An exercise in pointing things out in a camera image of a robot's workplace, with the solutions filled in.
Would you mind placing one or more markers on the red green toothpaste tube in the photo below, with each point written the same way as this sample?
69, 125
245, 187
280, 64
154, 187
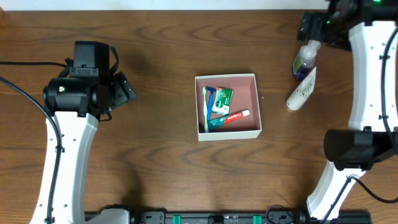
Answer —
218, 122

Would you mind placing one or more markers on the green white soap packet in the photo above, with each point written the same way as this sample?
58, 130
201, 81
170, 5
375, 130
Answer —
222, 101

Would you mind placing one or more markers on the white square cardboard box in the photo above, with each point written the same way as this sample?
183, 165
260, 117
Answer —
244, 98

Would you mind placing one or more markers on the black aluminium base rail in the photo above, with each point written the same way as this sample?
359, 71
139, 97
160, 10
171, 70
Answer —
275, 214

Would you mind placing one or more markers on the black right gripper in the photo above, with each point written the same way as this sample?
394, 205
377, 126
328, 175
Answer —
306, 26

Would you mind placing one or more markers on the blue disposable razor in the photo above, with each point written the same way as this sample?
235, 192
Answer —
211, 99

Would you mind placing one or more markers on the white floral lotion tube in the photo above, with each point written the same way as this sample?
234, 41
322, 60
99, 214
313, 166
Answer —
302, 93

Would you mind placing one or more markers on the clear blue soap pump bottle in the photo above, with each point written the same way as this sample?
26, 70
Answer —
305, 59

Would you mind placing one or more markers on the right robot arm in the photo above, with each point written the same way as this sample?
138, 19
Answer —
368, 29

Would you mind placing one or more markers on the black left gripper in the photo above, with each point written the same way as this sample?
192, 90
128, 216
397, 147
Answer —
123, 90

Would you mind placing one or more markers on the green white toothbrush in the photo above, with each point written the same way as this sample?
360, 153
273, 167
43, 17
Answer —
205, 108

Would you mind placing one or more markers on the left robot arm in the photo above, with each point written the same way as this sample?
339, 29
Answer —
74, 101

